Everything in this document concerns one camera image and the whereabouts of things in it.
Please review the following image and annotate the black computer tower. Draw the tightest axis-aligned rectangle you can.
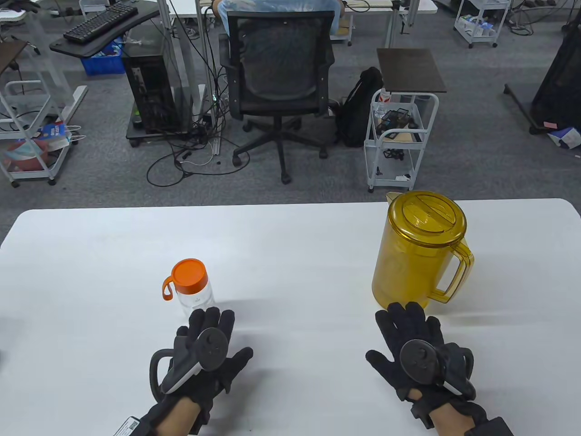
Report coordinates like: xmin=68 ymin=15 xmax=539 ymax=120
xmin=122 ymin=43 xmax=191 ymax=134

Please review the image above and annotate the person's right hand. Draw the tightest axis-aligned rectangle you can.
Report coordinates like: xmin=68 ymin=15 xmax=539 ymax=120
xmin=365 ymin=302 xmax=477 ymax=403

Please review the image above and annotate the person's left forearm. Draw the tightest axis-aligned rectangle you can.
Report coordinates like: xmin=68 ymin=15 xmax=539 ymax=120
xmin=136 ymin=394 xmax=214 ymax=436

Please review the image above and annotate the clear water cup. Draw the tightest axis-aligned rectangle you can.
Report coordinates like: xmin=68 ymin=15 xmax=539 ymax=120
xmin=175 ymin=282 xmax=214 ymax=320

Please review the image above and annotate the black curved desk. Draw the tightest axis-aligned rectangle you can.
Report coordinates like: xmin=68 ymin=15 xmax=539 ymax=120
xmin=49 ymin=0 xmax=160 ymax=59

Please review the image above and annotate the white and blue box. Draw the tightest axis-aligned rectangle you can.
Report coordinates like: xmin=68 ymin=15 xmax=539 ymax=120
xmin=547 ymin=127 xmax=581 ymax=150

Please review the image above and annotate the person's left hand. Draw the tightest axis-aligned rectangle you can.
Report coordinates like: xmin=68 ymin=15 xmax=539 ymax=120
xmin=160 ymin=307 xmax=254 ymax=409

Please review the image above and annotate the black fabric stand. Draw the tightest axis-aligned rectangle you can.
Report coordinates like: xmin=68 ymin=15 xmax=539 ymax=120
xmin=504 ymin=32 xmax=581 ymax=135

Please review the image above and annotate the dark brown side table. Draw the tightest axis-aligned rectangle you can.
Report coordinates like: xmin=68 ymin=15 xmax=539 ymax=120
xmin=376 ymin=48 xmax=448 ymax=94
xmin=0 ymin=40 xmax=29 ymax=75

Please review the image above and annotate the black keyboard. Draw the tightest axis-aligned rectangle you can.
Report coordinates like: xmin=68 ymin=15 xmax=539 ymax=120
xmin=63 ymin=1 xmax=138 ymax=45

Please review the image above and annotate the black backpack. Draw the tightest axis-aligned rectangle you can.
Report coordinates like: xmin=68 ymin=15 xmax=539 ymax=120
xmin=336 ymin=67 xmax=384 ymax=148

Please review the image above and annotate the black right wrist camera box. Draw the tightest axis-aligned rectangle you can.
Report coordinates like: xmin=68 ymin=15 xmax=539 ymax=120
xmin=468 ymin=417 xmax=516 ymax=436

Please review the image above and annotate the tangle of black cables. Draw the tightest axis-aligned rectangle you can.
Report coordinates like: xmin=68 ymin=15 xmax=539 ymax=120
xmin=146 ymin=68 xmax=251 ymax=188

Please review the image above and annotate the blue and white bag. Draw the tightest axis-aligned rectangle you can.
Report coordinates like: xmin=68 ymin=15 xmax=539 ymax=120
xmin=39 ymin=123 xmax=73 ymax=150

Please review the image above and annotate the grey right hand controller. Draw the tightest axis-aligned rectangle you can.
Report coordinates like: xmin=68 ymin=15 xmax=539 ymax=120
xmin=399 ymin=341 xmax=477 ymax=400

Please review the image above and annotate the white rolling cart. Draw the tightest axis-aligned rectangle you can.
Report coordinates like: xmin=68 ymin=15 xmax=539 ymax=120
xmin=364 ymin=89 xmax=439 ymax=193
xmin=0 ymin=81 xmax=78 ymax=188
xmin=454 ymin=0 xmax=511 ymax=49

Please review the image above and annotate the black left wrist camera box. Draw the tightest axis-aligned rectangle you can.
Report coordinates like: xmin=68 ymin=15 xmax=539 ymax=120
xmin=119 ymin=416 xmax=148 ymax=436

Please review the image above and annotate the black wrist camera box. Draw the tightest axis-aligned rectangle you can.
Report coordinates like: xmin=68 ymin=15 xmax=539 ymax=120
xmin=119 ymin=416 xmax=148 ymax=436
xmin=468 ymin=417 xmax=516 ymax=436

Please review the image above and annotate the white desk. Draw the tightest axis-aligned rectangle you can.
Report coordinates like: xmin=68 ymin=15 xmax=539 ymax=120
xmin=168 ymin=0 xmax=438 ymax=48

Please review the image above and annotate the black mesh office chair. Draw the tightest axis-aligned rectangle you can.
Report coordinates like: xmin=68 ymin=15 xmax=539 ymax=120
xmin=219 ymin=10 xmax=336 ymax=184

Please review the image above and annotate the grey left hand controller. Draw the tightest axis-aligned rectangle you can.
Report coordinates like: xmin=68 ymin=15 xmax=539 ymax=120
xmin=150 ymin=328 xmax=229 ymax=401

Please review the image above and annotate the blue plastic crate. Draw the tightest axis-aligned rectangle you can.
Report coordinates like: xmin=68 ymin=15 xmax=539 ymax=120
xmin=81 ymin=39 xmax=127 ymax=76

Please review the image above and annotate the grey hand controller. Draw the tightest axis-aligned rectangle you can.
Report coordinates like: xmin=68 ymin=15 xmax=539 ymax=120
xmin=399 ymin=341 xmax=477 ymax=400
xmin=150 ymin=328 xmax=229 ymax=401

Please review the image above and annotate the orange water cup lid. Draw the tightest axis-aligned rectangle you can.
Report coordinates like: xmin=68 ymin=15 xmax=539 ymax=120
xmin=162 ymin=258 xmax=209 ymax=301

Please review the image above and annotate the yellow transparent kettle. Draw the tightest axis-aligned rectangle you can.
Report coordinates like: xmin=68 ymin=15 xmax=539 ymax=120
xmin=372 ymin=191 xmax=475 ymax=317

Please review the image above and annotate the brown ball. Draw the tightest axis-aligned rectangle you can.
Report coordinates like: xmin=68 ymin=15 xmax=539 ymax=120
xmin=5 ymin=139 xmax=49 ymax=173

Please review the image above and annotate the black wheeled computer stand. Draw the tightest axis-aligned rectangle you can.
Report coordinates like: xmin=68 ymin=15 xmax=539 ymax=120
xmin=126 ymin=122 xmax=200 ymax=148

